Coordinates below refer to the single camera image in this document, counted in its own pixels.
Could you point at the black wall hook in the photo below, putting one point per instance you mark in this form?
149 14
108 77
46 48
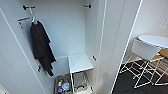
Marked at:
87 5
28 7

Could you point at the orange label tag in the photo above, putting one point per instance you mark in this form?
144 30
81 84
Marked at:
23 19

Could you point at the woven wicker basket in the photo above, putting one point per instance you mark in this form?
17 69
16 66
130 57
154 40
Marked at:
63 85

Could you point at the small dark hook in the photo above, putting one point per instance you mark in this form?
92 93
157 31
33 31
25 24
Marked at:
94 57
39 68

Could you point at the white shelf box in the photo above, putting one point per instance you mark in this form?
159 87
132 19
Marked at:
80 63

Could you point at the round white high table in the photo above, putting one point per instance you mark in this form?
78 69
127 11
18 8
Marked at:
155 40

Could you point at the white wardrobe door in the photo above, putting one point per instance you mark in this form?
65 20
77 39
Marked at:
13 56
115 33

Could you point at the black T-shirt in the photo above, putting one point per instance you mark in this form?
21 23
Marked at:
41 46

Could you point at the white clothes hanger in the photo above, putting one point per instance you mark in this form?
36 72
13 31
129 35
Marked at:
33 17

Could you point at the white wardrobe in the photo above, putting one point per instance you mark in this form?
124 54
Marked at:
73 30

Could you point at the blue white toy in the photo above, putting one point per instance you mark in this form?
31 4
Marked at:
61 87

